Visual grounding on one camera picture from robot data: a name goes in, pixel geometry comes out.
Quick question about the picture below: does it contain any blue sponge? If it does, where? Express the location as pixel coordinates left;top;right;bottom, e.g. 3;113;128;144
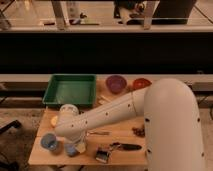
64;144;79;157

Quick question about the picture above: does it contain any purple bowl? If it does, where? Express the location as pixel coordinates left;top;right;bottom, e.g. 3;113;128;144
105;75;127;94

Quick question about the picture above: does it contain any green plastic tray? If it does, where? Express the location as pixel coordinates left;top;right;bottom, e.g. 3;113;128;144
43;74;96;108

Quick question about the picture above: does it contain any small metal clip box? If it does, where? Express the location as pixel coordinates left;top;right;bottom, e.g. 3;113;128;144
95;149;110;163

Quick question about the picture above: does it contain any banana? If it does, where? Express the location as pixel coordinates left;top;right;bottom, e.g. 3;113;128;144
98;96;111;104

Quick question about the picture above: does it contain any red bowl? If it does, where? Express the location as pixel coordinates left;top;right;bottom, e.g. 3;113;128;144
132;78;151;90

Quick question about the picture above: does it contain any red yellow apple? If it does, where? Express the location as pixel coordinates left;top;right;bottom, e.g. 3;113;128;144
50;116;58;128

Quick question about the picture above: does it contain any metal fork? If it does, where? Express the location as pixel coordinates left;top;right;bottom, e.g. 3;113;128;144
87;131;110;135

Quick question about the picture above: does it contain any black handled brush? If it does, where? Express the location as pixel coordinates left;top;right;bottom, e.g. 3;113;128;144
110;142;142;151

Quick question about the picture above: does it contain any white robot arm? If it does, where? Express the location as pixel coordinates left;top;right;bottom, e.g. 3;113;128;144
55;78;206;171

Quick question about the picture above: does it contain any blue plastic cup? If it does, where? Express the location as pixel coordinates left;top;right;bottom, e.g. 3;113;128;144
40;133;58;151

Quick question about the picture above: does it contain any bunch of dark grapes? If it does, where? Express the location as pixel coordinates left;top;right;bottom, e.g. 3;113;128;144
132;125;145;137

